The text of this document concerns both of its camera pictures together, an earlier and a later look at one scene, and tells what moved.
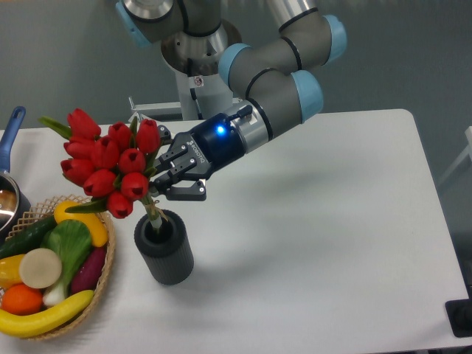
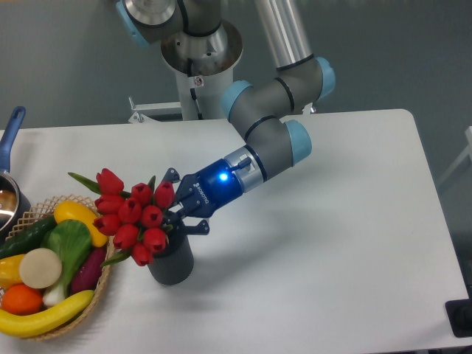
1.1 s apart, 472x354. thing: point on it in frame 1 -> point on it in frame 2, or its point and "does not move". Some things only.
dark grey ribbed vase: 167,256 does not move
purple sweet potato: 86,276 does not move
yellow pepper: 9,271 does not move
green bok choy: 71,240 does not move
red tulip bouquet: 115,167 -> 133,217
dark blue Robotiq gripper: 214,143 -> 202,193
